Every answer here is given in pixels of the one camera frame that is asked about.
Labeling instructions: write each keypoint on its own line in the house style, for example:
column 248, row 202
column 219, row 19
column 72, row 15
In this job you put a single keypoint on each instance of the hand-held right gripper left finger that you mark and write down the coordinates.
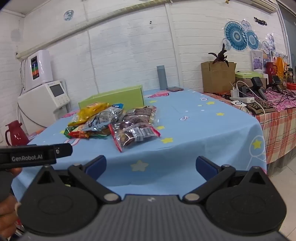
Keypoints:
column 96, row 165

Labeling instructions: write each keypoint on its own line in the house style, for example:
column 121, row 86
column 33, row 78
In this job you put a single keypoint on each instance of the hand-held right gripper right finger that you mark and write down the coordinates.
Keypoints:
column 204, row 166

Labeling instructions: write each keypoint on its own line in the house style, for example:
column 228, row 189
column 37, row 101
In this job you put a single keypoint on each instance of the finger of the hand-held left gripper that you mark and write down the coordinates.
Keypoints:
column 63, row 150

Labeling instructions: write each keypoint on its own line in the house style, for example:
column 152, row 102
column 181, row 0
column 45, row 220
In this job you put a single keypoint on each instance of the red snack packet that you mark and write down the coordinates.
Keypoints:
column 77, row 134

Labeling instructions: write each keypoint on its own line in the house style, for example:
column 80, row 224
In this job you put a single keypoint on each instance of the clear red-edged dates packet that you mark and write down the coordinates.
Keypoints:
column 129, row 136

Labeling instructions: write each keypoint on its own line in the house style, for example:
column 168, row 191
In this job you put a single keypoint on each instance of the yellow snack packet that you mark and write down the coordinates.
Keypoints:
column 92, row 113

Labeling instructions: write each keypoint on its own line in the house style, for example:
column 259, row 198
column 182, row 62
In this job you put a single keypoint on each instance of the blue silver snack packet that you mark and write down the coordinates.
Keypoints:
column 104, row 118

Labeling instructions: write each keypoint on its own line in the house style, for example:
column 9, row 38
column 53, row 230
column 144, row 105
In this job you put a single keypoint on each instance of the brown dates snack packet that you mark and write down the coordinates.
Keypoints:
column 138, row 113

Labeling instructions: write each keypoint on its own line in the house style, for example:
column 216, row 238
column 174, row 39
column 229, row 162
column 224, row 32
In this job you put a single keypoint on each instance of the green cardboard box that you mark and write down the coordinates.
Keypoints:
column 129, row 97

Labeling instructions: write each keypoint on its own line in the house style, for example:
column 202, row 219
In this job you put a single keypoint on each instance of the person's left hand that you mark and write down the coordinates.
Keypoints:
column 7, row 215

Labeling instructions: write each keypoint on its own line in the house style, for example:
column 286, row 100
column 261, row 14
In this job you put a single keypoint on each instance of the red thermos jug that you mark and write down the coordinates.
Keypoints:
column 16, row 135

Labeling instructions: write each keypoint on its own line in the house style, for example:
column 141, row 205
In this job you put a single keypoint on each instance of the blue printed tablecloth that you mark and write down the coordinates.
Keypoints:
column 196, row 129

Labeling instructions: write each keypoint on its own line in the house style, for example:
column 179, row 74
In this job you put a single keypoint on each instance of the white machine with screen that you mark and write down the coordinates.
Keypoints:
column 39, row 102

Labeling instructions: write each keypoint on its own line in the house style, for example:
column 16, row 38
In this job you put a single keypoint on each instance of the white power strip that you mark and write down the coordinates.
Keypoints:
column 247, row 100

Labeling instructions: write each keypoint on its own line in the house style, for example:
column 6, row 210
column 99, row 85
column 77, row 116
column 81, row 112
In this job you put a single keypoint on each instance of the white charger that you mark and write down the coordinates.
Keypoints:
column 235, row 93

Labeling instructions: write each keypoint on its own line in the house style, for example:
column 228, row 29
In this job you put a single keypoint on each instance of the plaid tablecloth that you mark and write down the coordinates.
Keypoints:
column 277, row 134

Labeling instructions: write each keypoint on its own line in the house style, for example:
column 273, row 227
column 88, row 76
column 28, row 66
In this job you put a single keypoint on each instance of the brown patterned mat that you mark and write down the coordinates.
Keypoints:
column 259, row 106

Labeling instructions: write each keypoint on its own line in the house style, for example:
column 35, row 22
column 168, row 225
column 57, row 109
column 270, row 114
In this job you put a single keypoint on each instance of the smartphone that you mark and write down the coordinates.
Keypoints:
column 175, row 89

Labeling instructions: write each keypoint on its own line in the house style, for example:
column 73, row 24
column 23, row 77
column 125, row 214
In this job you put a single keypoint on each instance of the white water purifier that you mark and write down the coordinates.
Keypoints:
column 42, row 67

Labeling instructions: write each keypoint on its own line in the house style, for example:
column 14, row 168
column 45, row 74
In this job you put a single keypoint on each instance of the brown cardboard box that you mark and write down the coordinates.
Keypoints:
column 217, row 78

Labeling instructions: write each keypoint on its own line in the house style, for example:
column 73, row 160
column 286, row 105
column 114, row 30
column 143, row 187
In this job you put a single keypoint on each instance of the black hand-held device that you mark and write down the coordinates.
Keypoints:
column 256, row 83
column 276, row 81

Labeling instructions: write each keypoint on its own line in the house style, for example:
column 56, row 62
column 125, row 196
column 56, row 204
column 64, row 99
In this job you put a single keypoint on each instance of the grey bottle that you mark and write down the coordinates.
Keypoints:
column 161, row 77

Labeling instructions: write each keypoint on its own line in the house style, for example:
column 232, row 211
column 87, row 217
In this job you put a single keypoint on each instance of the flat green box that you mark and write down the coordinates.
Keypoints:
column 248, row 74

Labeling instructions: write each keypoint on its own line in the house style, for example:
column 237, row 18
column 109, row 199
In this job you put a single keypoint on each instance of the pink patterned cloth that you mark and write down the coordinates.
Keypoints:
column 284, row 102

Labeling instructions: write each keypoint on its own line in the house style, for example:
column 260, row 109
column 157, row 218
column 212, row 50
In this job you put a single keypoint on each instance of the dark purple plant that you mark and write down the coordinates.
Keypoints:
column 218, row 58

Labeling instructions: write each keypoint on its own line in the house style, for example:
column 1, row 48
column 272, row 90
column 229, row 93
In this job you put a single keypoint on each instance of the red kettle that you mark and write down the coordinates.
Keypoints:
column 270, row 69

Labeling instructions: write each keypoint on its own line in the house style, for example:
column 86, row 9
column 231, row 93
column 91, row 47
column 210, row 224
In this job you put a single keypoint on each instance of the purple picture card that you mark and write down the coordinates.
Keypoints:
column 257, row 60

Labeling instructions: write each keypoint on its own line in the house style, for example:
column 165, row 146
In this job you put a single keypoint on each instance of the orange cloth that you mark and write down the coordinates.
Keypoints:
column 281, row 67

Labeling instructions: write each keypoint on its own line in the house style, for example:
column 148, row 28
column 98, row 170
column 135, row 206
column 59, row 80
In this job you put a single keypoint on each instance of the large blue paper fan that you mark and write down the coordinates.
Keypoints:
column 235, row 36

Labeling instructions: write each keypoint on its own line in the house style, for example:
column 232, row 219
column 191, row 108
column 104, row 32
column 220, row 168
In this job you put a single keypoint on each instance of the small blue paper fan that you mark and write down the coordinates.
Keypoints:
column 252, row 39

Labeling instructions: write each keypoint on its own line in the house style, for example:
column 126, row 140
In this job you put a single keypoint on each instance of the white air conditioner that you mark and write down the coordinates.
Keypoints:
column 261, row 4

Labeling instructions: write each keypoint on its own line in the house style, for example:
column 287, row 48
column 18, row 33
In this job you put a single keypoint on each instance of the white wall pipe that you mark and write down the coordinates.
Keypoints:
column 92, row 25

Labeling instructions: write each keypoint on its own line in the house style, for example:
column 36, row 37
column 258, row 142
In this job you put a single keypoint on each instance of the small round wall plate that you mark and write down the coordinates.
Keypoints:
column 68, row 15

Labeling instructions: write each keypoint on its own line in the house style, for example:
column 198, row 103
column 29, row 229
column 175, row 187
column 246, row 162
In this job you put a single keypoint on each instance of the black wall hook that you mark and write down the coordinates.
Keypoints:
column 260, row 20

